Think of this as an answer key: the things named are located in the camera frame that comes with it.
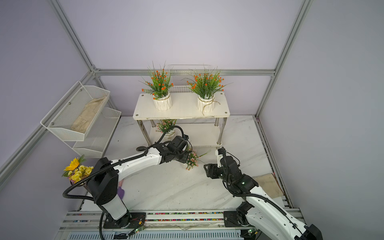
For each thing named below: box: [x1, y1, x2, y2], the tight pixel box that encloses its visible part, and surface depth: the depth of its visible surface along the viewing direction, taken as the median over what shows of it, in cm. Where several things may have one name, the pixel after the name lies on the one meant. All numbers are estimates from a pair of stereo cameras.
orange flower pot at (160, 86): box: [138, 60, 175, 111], surface depth 73 cm
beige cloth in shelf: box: [70, 96, 107, 134], surface depth 81 cm
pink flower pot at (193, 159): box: [185, 148, 211, 171], surface depth 82 cm
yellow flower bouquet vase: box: [61, 154, 94, 185], surface depth 67 cm
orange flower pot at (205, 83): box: [180, 63, 234, 116], surface depth 72 cm
